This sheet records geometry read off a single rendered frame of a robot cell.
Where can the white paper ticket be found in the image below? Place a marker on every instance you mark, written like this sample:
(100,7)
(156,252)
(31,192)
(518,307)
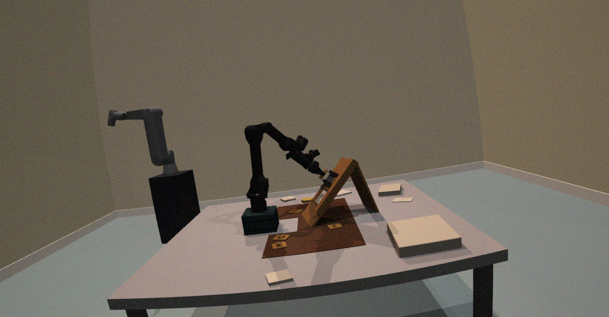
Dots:
(321,196)

